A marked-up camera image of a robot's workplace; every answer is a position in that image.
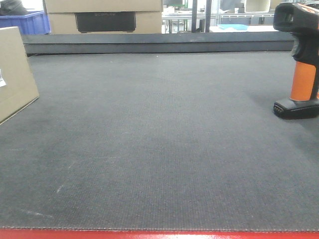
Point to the small brown cardboard package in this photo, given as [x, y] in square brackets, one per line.
[18, 88]

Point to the large brown cardboard box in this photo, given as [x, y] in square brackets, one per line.
[104, 16]

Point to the blue flat tray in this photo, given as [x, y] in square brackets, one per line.
[236, 27]

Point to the dark grey foam barrier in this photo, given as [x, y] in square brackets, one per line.
[157, 43]

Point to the white rectangular bin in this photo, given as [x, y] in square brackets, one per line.
[257, 6]

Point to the blue plastic crate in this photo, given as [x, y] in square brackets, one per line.
[34, 23]

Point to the orange black barcode scanner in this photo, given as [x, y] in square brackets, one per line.
[302, 22]

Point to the black bag in crate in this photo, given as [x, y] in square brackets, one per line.
[12, 7]

